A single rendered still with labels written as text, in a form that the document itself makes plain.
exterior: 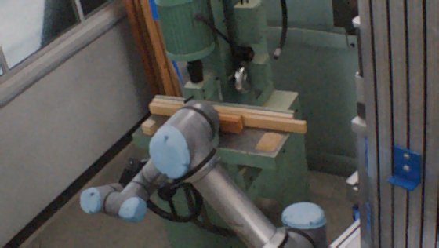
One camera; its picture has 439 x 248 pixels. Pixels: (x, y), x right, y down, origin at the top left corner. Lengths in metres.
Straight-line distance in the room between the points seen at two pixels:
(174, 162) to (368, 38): 0.53
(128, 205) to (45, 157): 1.77
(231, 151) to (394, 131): 0.87
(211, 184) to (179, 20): 0.79
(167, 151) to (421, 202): 0.64
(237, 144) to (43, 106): 1.50
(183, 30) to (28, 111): 1.45
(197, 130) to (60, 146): 2.16
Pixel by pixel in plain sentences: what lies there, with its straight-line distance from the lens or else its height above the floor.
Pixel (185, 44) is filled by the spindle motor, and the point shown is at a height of 1.27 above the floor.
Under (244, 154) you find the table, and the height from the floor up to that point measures 0.89.
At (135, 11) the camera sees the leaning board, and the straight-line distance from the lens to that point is 3.73.
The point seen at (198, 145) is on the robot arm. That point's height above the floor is 1.34.
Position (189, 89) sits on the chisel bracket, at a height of 1.06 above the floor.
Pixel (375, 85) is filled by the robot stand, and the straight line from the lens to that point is 1.48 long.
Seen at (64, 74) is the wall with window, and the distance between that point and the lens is 3.55.
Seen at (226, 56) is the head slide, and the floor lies 1.12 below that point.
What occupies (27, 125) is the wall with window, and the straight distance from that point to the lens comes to 3.42.
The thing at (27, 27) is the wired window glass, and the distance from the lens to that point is 3.43.
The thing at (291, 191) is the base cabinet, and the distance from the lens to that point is 2.77.
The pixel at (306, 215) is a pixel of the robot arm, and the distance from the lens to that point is 1.69.
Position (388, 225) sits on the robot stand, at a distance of 1.71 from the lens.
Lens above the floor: 2.17
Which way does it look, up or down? 32 degrees down
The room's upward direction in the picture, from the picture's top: 11 degrees counter-clockwise
